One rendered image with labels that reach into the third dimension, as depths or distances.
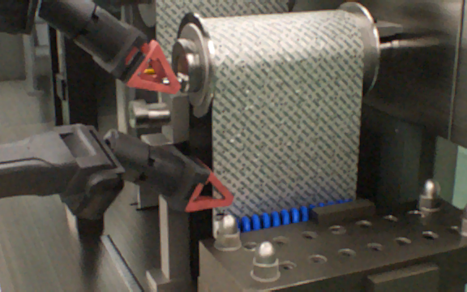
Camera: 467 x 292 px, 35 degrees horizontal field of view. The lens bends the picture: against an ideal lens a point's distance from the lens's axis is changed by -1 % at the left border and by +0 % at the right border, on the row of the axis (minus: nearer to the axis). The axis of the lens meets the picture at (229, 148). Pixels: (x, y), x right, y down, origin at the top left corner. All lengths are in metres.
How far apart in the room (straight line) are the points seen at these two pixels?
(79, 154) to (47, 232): 0.50
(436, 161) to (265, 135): 0.46
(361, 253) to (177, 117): 0.32
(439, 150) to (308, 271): 0.54
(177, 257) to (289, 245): 0.22
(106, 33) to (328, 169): 0.39
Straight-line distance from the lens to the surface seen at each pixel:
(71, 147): 0.92
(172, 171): 0.99
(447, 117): 1.11
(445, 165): 1.44
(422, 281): 1.01
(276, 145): 1.07
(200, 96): 1.03
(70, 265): 1.27
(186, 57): 1.02
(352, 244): 1.03
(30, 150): 0.87
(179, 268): 1.18
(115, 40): 0.98
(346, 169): 1.14
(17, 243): 1.36
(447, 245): 1.05
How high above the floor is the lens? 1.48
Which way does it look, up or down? 19 degrees down
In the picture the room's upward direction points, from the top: straight up
